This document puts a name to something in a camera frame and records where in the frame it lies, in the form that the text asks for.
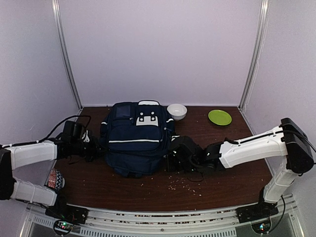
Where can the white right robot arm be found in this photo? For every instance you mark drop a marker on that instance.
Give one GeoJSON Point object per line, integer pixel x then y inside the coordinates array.
{"type": "Point", "coordinates": [287, 140]}

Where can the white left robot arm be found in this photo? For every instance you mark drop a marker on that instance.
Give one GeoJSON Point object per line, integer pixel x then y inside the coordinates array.
{"type": "Point", "coordinates": [74, 140]}

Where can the navy blue student backpack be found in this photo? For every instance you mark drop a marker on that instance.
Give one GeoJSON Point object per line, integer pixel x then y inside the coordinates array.
{"type": "Point", "coordinates": [136, 136]}

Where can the right aluminium frame post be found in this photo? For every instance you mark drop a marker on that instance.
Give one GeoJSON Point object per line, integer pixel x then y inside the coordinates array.
{"type": "Point", "coordinates": [258, 46]}

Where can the white ceramic bowl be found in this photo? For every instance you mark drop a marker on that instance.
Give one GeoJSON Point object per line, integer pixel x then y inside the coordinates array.
{"type": "Point", "coordinates": [177, 111]}

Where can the red patterned bowl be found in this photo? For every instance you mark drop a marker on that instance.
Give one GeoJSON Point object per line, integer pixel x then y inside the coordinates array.
{"type": "Point", "coordinates": [55, 180]}

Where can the green plate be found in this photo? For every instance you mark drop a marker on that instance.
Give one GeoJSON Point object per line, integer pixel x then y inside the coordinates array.
{"type": "Point", "coordinates": [220, 117]}

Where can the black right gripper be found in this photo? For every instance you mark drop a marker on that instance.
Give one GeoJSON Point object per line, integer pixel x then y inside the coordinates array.
{"type": "Point", "coordinates": [171, 167]}

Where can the left aluminium frame post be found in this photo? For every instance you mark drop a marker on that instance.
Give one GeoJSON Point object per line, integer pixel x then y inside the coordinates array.
{"type": "Point", "coordinates": [65, 55]}

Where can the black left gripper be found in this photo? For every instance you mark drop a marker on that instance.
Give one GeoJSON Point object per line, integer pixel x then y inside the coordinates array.
{"type": "Point", "coordinates": [96, 151]}

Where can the front metal rail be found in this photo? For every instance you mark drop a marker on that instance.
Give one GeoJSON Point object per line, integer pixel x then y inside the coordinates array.
{"type": "Point", "coordinates": [220, 222]}

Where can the aluminium frame post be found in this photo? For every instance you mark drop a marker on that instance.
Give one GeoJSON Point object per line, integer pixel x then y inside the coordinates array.
{"type": "Point", "coordinates": [65, 55]}
{"type": "Point", "coordinates": [258, 46]}

